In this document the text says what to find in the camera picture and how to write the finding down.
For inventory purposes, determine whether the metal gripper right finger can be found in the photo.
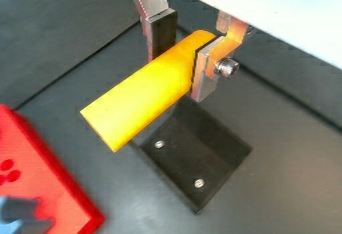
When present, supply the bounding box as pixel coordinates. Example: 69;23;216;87
191;11;248;102

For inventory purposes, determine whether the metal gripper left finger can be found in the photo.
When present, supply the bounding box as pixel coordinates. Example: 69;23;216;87
134;0;178;61

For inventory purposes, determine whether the black curved fixture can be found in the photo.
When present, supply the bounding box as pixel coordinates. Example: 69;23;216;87
142;97;251;214

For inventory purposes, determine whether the red peg board block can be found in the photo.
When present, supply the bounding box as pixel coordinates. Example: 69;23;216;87
0;104;104;234

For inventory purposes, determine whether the blue notched peg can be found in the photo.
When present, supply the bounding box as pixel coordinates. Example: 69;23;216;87
0;196;52;234

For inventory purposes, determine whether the yellow oval peg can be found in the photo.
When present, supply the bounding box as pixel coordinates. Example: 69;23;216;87
80;30;214;152

